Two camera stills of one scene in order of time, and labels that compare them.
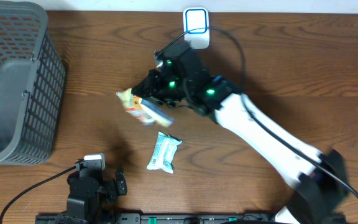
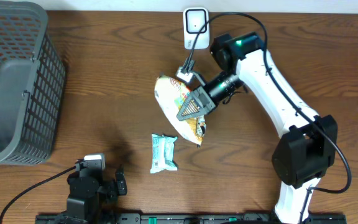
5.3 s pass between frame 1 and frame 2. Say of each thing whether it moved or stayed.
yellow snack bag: moved
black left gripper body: stayed
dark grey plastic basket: stayed
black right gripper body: moved
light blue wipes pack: moved
